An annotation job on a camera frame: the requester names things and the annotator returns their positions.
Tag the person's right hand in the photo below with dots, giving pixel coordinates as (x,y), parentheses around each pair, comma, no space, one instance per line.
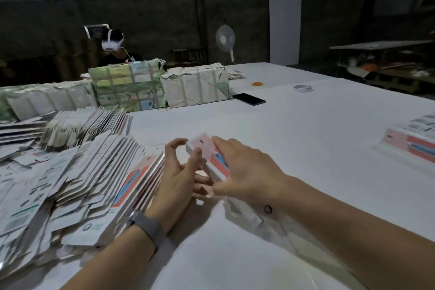
(255,171)

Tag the person's left hand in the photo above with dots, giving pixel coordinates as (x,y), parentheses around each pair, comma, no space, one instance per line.
(177,188)

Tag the toothbrush carton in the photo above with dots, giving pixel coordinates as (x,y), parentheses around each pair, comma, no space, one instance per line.
(211,157)

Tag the fanned stack of white cartons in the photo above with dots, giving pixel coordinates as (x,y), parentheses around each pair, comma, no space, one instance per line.
(85,125)

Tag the pile of cartons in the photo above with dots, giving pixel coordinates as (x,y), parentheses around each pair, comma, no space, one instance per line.
(64,191)

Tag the stack of finished cartons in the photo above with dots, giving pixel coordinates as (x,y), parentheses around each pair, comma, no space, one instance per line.
(411,147)

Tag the person's right forearm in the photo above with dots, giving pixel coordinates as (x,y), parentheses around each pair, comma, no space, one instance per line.
(360,235)

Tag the person's left forearm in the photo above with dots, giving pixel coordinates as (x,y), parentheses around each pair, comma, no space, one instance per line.
(115,262)

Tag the grey band wristwatch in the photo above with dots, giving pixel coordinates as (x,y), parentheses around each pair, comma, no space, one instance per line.
(148,228)

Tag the black smartphone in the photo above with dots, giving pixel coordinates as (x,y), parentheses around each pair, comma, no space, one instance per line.
(249,99)

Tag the small orange tape roll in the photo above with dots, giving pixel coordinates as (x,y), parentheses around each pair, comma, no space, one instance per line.
(257,84)

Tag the white tape roll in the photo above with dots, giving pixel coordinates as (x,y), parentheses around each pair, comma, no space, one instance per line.
(296,88)

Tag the small white paper stack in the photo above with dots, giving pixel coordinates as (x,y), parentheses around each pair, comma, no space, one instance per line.
(236,74)

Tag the green printed wrapped bundle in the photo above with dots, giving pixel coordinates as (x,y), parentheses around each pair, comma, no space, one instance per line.
(126,86)

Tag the dark wooden chair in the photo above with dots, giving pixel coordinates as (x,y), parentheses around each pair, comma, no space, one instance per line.
(188,56)

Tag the white standing fan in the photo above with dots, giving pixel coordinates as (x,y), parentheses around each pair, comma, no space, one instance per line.
(225,37)

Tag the white board panel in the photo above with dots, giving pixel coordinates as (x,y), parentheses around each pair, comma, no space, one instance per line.
(285,28)

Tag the row of white wrapped bundles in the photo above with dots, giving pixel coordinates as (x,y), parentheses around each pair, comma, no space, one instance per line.
(47,99)

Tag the cluttered side table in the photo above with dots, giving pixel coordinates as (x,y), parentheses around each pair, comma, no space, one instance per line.
(380,65)

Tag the white head-mounted camera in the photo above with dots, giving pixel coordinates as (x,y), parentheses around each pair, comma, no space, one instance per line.
(112,43)

